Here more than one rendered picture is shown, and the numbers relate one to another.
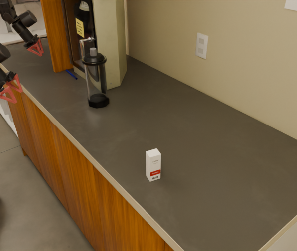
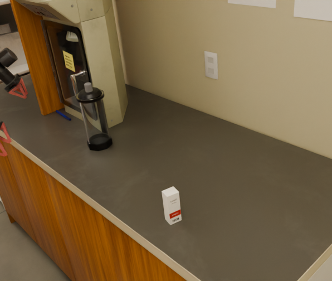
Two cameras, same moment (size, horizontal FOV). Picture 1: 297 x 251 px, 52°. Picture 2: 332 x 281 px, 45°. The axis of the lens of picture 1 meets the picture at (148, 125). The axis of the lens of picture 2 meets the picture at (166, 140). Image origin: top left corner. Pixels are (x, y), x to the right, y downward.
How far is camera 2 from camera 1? 19 cm
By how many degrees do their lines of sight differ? 4
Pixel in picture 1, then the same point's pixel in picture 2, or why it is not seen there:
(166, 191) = (189, 233)
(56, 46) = (42, 84)
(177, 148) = (196, 185)
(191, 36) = (198, 56)
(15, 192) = (5, 270)
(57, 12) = (39, 46)
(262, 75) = (283, 91)
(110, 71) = (110, 107)
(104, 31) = (98, 61)
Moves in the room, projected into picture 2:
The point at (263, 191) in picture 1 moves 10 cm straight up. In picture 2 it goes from (298, 220) to (300, 192)
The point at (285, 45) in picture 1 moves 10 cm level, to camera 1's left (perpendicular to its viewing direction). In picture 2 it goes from (301, 55) to (272, 58)
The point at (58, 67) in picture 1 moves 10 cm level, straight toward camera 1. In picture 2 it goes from (46, 109) to (49, 117)
